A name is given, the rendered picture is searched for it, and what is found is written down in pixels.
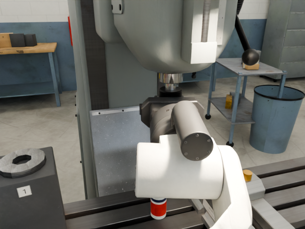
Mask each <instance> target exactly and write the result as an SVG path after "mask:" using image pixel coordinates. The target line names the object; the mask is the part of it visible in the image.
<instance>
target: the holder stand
mask: <svg viewBox="0 0 305 229"><path fill-rule="evenodd" d="M0 229H67V227H66V221H65V215H64V206H63V201H62V196H61V191H60V185H59V179H58V174H57V169H56V164H55V159H54V152H53V147H52V146H50V147H45V148H40V149H34V148H29V149H20V150H17V151H14V152H12V153H10V154H7V155H3V156H0Z"/></svg>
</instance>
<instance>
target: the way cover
mask: <svg viewBox="0 0 305 229"><path fill-rule="evenodd" d="M89 117H90V125H91V133H92V141H93V152H94V160H95V167H96V175H97V183H98V193H99V197H101V196H106V195H111V194H117V193H122V192H124V191H125V192H127V191H132V190H134V189H135V188H136V186H135V185H134V182H135V181H136V169H135V165H136V164H137V159H136V156H137V155H136V148H137V146H138V143H150V128H149V127H147V126H146V125H145V124H144V123H143V122H142V121H141V115H140V114H139V106H130V107H121V108H113V109H104V110H92V111H89ZM121 181H122V182H121ZM126 182H127V183H126Z"/></svg>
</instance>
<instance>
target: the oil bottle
mask: <svg viewBox="0 0 305 229"><path fill-rule="evenodd" d="M166 210H167V198H151V216H152V217H153V218H154V219H163V218H164V217H165V216H166Z"/></svg>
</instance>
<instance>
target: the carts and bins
mask: <svg viewBox="0 0 305 229"><path fill-rule="evenodd" d="M257 51H258V53H259V55H261V51H259V50H257ZM259 61H260V57H259V60H258V62H257V63H256V64H255V65H252V66H248V65H245V64H244V63H243V62H242V58H217V59H216V60H215V62H216V63H218V64H219V65H221V66H223V67H224V68H226V69H228V70H229V71H231V72H233V73H234V74H236V75H237V82H236V91H235V92H230V94H229V95H226V97H213V98H212V84H213V75H214V66H215V63H212V65H211V76H210V85H209V95H208V105H207V114H206V115H205V118H206V119H210V118H211V115H210V106H211V103H212V104H213V105H214V106H215V107H216V108H217V109H218V110H219V111H220V112H221V114H222V115H223V116H224V117H225V118H226V119H227V120H228V121H229V122H230V123H231V127H230V134H229V140H228V142H227V143H226V145H227V146H230V147H233V146H234V143H233V142H232V140H233V133H234V127H235V124H251V131H250V141H249V142H250V145H251V146H252V147H253V148H255V149H256V150H258V151H261V152H264V153H269V154H280V153H283V152H285V150H286V148H287V145H288V142H289V139H290V136H291V133H292V130H293V128H294V125H295V121H296V118H297V115H298V113H299V110H300V107H301V104H302V101H303V99H304V97H305V94H304V92H302V91H300V90H298V89H295V88H291V87H287V86H284V84H285V79H286V75H287V71H282V70H280V69H277V68H274V67H272V66H269V65H267V64H264V63H261V62H259ZM250 75H281V80H280V85H259V86H256V87H255V88H254V99H253V103H252V102H250V101H249V100H248V99H247V98H245V97H244V96H245V90H246V82H247V76H250ZM242 76H244V81H243V87H242V93H240V86H241V78H242Z"/></svg>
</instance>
